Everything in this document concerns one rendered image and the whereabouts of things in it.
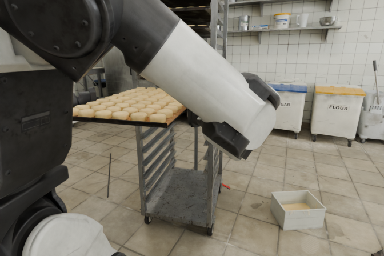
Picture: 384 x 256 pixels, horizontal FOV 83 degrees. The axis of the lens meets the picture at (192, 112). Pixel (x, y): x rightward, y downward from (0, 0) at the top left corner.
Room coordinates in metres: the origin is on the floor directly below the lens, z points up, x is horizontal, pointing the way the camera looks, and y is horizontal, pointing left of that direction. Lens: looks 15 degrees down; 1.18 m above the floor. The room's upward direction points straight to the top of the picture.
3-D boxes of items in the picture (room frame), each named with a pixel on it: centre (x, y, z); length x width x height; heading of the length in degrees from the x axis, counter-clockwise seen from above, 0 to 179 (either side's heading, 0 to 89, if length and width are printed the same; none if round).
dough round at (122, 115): (0.66, 0.23, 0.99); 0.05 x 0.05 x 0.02
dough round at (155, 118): (0.63, 0.10, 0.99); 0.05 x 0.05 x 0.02
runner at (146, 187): (1.56, 0.23, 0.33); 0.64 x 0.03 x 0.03; 166
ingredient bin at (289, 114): (3.28, -1.42, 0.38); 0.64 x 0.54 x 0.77; 154
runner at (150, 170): (1.56, 0.23, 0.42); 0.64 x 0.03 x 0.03; 166
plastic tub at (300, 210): (1.37, -0.77, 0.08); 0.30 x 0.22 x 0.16; 95
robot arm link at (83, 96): (0.91, 0.47, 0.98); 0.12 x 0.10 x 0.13; 121
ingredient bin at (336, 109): (3.00, -2.02, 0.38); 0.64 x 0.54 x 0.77; 153
